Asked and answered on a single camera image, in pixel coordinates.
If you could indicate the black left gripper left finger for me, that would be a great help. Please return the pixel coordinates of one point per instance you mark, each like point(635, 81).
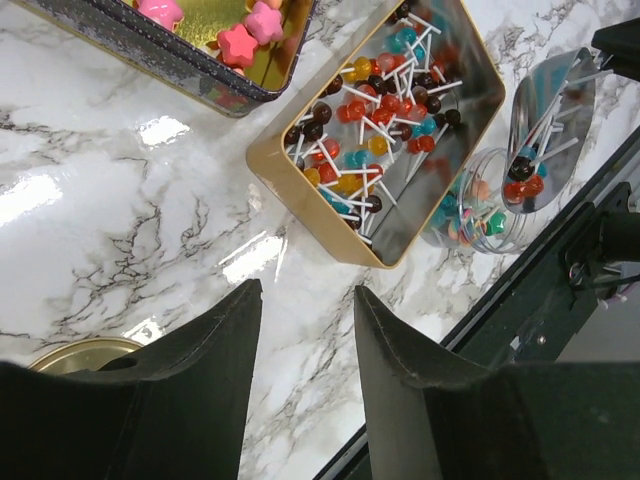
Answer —
point(174, 409)

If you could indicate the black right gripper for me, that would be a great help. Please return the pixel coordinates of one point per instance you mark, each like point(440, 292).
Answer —
point(619, 46)

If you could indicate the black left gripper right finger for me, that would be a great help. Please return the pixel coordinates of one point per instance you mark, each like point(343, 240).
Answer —
point(431, 414)

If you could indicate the silver metal scoop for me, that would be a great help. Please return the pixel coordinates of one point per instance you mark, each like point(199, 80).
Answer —
point(552, 113)

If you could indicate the gold round jar lid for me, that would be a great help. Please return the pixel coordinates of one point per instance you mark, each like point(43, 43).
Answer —
point(89, 354)

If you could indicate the clear glass jar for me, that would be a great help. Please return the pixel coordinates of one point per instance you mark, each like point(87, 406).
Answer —
point(473, 215)

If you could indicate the gold tin of lollipops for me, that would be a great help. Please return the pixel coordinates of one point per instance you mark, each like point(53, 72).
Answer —
point(367, 158)

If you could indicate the dark tin of star candies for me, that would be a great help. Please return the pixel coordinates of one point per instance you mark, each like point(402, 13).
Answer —
point(221, 53)

